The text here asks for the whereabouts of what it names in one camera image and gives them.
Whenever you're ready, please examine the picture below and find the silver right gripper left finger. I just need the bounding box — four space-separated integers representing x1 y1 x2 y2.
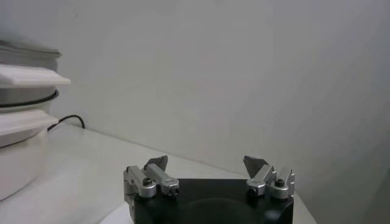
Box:
123 155 180 211

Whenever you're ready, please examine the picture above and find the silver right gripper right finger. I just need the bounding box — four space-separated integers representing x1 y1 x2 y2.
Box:
243 155 296 200

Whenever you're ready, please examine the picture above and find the white electric cooking pot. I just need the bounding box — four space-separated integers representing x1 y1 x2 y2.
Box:
0 91 60 202

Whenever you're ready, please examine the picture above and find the black pot power cable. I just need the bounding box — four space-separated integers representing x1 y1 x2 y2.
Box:
47 114 87 133

